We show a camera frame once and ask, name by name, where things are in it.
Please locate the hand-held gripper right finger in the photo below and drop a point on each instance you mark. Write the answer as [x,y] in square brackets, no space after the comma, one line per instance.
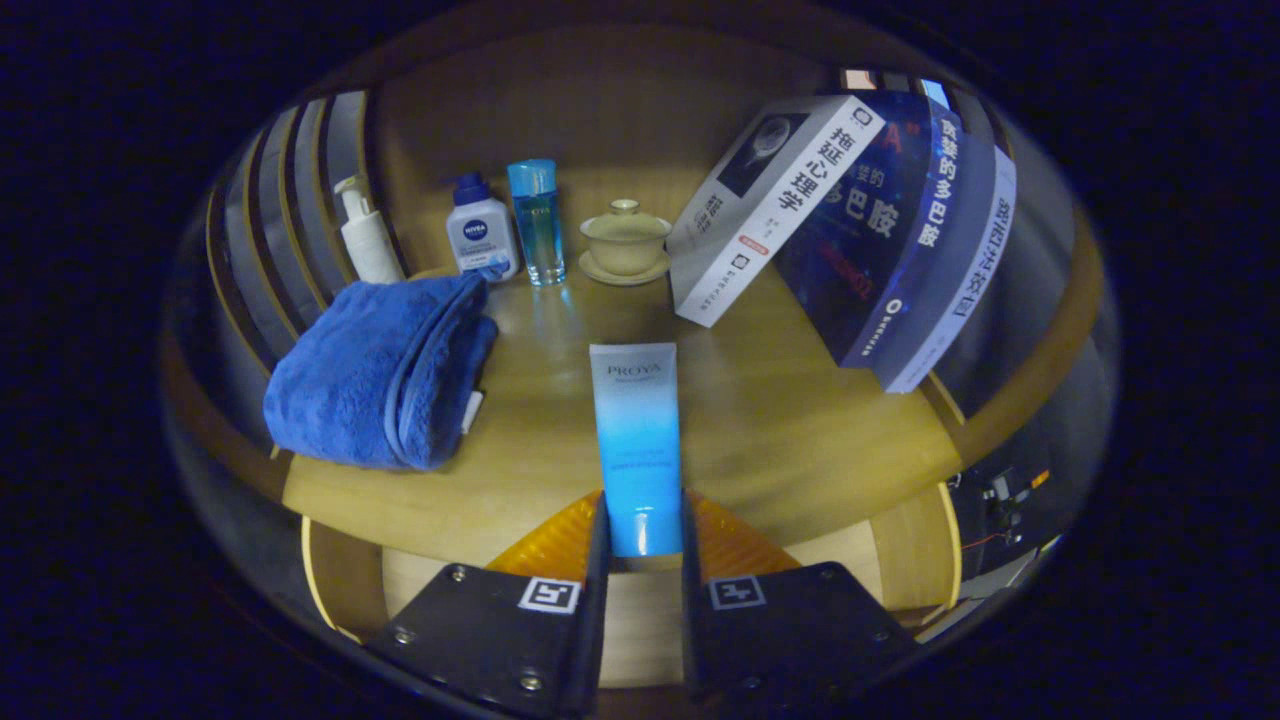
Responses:
[692,630]

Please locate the blue folded towel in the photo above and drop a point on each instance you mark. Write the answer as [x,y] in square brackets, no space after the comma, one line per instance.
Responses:
[360,380]

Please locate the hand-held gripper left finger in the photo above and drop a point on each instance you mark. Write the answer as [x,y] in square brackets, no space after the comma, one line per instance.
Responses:
[595,620]

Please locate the white pump bottle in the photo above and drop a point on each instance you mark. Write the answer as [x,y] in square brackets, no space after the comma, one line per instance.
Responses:
[370,250]

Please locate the dark blue book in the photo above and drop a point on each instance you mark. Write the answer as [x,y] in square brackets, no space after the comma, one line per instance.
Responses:
[880,260]

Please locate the blue and white tube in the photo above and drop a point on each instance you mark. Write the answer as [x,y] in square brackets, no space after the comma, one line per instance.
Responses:
[637,440]

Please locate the wooden cabinet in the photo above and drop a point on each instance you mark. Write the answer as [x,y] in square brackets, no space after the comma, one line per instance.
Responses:
[600,110]

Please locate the wooden countertop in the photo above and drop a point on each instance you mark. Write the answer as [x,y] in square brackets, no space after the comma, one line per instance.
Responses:
[780,420]

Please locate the white bottle with blue cap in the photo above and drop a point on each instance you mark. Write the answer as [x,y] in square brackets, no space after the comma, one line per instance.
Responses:
[482,240]

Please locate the beige lidded teacup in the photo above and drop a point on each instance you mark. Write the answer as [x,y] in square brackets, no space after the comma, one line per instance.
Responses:
[625,245]

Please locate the lavender book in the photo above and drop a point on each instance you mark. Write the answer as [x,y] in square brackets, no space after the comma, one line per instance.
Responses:
[975,280]

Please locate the orange and black device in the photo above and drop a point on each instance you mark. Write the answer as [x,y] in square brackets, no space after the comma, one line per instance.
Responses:
[1000,488]

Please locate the clear blue bottle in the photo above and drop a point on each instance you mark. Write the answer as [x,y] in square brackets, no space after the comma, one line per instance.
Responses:
[538,230]

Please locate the white book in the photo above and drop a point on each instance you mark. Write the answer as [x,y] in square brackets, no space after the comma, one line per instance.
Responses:
[770,200]

